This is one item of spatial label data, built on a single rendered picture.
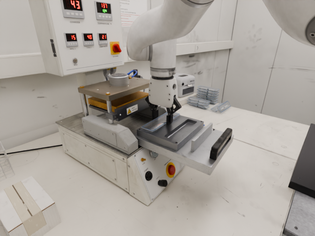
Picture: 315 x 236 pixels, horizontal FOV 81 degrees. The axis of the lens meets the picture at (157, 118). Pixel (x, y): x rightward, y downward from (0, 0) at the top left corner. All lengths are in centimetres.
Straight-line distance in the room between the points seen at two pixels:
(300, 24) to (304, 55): 259
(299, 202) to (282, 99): 218
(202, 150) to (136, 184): 26
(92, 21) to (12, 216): 71
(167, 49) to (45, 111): 87
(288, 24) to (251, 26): 270
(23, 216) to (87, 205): 19
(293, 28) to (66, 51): 70
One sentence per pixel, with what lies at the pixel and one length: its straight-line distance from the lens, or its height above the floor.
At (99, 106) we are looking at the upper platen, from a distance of 76.
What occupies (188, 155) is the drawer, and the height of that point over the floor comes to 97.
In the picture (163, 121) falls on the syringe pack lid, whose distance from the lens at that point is 68.
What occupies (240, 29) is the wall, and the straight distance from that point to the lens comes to 301.
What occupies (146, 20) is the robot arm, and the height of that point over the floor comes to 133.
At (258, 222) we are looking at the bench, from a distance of 75.
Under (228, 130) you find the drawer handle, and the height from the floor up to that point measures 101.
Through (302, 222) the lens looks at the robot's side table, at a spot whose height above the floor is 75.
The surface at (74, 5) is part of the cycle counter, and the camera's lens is 83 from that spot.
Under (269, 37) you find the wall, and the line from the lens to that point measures 290.
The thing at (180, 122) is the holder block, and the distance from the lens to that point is 70.
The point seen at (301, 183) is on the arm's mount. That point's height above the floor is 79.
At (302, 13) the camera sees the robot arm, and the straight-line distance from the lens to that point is 25.
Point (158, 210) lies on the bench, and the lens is 71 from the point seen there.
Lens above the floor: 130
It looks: 25 degrees down
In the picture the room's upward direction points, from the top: straight up
